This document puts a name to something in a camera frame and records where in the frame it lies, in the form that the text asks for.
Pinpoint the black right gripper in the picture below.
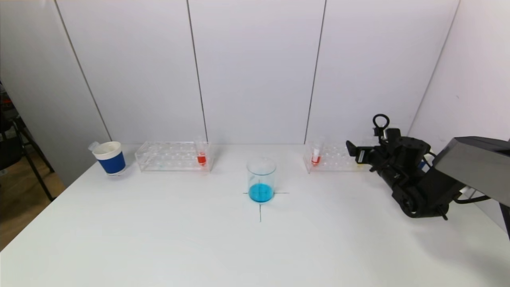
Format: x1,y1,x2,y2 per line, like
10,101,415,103
345,140,387,169

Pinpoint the clear acrylic test tube rack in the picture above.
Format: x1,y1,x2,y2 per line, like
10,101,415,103
135,140,212,173
304,140,378,174

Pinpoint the red and white pigment tube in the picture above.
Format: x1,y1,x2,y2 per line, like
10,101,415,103
311,137,323,167

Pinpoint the clear glass beaker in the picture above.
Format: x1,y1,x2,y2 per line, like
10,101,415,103
247,158,277,203

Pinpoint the red pigment test tube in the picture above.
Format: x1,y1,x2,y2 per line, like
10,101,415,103
194,138,208,167

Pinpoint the black background stand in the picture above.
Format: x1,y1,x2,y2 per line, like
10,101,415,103
0,80,57,203

